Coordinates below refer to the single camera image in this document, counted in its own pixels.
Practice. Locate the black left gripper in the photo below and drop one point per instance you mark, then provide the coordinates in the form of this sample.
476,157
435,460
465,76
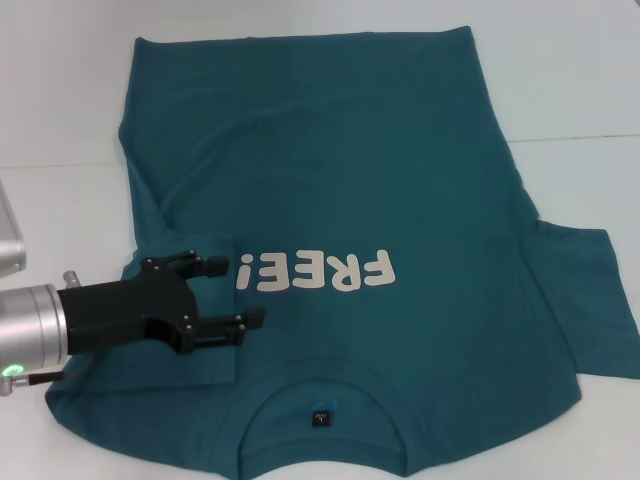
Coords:
125,310

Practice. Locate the teal blue printed t-shirt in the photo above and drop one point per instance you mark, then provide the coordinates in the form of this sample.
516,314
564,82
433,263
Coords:
350,150

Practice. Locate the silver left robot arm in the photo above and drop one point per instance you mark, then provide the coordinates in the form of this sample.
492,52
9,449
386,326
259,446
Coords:
30,325

